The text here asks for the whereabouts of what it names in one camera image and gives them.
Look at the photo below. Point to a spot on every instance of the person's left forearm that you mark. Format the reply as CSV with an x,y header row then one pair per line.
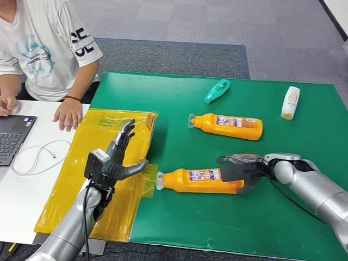
x,y
83,81

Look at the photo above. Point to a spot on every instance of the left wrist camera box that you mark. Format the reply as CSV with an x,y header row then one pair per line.
x,y
95,164

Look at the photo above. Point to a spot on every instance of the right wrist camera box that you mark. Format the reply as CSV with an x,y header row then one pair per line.
x,y
239,173

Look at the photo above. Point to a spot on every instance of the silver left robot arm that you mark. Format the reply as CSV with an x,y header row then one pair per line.
x,y
70,227

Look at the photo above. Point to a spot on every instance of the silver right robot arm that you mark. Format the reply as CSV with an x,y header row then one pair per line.
x,y
307,187

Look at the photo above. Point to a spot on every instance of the orange bottle with clear cap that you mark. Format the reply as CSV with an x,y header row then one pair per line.
x,y
231,128
185,182

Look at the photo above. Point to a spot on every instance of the green table mat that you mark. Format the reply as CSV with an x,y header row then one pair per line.
x,y
195,223

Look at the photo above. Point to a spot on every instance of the yellow tape strip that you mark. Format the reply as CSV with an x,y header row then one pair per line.
x,y
12,247

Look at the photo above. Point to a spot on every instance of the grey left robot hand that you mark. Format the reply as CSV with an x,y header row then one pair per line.
x,y
115,158

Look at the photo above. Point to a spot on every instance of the person's right forearm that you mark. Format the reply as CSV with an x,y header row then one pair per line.
x,y
7,84

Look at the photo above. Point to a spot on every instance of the person's right hand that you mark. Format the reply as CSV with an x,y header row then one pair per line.
x,y
6,104

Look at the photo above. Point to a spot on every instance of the person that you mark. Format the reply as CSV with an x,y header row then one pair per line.
x,y
41,47

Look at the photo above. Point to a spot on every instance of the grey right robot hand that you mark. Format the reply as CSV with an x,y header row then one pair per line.
x,y
265,171

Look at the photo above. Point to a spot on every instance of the white plastic bottle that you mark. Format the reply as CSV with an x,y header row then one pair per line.
x,y
290,102

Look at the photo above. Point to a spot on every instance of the yellow plastic bag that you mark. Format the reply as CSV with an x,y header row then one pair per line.
x,y
81,144

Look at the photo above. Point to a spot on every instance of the dark grey laptop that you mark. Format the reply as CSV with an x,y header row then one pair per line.
x,y
13,133

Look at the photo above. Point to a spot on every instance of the person's left hand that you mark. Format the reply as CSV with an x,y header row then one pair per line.
x,y
69,113

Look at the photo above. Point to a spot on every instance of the teal plastic bottle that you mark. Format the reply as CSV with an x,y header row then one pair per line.
x,y
217,90

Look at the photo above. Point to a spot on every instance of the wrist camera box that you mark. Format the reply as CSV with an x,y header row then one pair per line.
x,y
239,173
95,164

